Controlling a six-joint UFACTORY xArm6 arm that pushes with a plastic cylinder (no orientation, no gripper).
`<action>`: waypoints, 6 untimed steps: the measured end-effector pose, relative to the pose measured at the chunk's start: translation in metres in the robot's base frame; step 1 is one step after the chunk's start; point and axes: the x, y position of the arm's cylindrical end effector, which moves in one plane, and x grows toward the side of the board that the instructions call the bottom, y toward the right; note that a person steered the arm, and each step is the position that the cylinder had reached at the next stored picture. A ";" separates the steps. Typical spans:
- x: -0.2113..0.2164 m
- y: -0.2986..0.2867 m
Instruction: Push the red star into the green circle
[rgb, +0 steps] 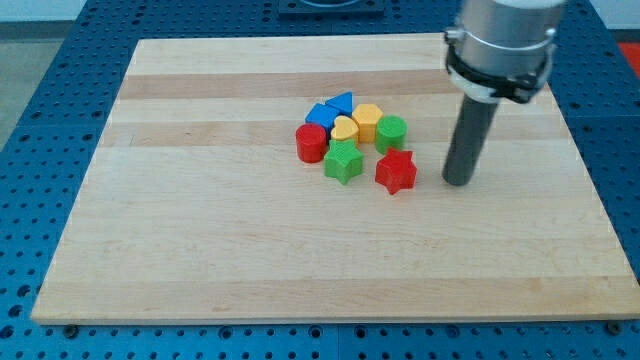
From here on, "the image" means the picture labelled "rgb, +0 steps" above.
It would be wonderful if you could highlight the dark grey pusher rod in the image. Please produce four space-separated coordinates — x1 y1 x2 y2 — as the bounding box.
442 95 498 186

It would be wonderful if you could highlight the red star block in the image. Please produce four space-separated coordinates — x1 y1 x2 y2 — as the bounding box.
375 147 418 195

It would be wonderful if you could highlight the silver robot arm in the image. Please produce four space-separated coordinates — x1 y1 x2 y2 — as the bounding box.
442 0 566 186

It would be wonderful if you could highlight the green star block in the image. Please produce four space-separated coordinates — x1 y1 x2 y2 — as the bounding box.
324 139 363 185

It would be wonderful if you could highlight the green cylinder block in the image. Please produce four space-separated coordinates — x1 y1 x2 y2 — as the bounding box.
375 115 408 155

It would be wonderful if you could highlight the yellow hexagon block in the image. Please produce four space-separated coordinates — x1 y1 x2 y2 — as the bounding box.
352 103 384 143

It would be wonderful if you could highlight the yellow heart block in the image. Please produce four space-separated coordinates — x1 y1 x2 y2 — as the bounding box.
330 115 359 144

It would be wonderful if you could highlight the blue triangle block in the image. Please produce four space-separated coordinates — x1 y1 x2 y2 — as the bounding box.
325 91 354 116

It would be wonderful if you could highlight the blue cube block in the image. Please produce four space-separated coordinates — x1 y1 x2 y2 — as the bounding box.
305 103 340 133

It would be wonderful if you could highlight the red cylinder block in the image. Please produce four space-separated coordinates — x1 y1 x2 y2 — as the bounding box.
295 123 327 163

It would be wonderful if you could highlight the wooden board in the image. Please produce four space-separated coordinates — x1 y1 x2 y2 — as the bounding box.
31 34 639 325

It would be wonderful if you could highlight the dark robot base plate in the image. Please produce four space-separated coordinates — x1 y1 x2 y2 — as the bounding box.
277 0 386 18

